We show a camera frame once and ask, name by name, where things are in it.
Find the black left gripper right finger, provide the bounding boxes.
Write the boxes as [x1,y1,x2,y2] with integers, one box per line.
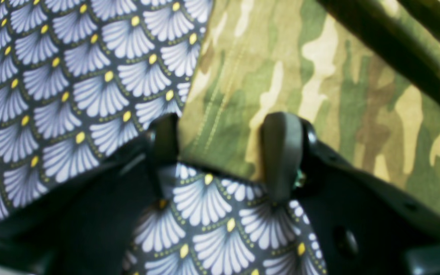
[260,112,440,275]

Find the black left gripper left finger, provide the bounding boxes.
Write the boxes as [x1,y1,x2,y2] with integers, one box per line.
[0,113,178,275]

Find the camouflage T-shirt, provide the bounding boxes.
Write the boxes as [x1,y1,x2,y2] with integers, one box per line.
[179,0,440,214]

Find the fan pattern tablecloth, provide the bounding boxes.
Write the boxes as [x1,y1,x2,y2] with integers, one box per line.
[0,0,328,275]

